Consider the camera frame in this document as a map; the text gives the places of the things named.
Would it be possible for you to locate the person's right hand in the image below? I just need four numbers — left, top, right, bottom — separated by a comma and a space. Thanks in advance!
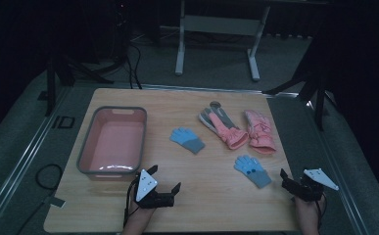
294, 193, 326, 228

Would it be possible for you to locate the dotted blue grey knit glove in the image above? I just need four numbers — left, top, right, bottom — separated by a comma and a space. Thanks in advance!
233, 154, 273, 190

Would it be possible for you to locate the person's left hand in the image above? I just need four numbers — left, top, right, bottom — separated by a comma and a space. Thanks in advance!
126, 197, 156, 227

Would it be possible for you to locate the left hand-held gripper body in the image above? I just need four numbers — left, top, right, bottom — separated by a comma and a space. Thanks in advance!
134, 168, 175, 211

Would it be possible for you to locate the pink basin with grey rim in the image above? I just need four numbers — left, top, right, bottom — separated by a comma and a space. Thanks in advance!
75, 106, 148, 182

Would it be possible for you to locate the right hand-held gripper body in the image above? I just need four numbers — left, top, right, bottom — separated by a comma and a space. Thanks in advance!
292, 167, 340, 203

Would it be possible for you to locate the plain blue grey knit glove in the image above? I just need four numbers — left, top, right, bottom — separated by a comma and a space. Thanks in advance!
168, 126, 207, 156

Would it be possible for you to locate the left hand-held gripper black cable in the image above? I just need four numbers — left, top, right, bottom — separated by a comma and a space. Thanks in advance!
122, 180, 140, 228

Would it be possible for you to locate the grey tape piece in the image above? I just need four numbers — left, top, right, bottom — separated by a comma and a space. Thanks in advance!
47, 195, 67, 209

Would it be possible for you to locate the black looped floor cable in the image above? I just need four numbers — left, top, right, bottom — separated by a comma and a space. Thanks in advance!
34, 163, 65, 192

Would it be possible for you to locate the dark equipment rack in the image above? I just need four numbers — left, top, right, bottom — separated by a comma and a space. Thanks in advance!
110, 0, 134, 62

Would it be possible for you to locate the pink glove with grey palm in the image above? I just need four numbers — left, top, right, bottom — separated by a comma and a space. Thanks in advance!
198, 104, 250, 151

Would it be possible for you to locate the white metal desk frame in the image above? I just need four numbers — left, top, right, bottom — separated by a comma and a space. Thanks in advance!
174, 0, 272, 82

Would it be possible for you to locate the black hanging cable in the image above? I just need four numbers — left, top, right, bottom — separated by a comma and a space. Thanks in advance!
123, 42, 143, 90

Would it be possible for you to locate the black tripod stand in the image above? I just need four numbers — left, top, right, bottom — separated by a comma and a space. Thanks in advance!
44, 53, 116, 118
262, 63, 333, 132

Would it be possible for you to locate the metal floor rail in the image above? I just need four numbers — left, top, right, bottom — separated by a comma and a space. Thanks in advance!
0, 86, 72, 231
303, 97, 371, 235

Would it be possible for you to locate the pink patterned winter glove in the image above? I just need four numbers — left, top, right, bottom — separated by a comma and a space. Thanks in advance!
243, 109, 277, 156

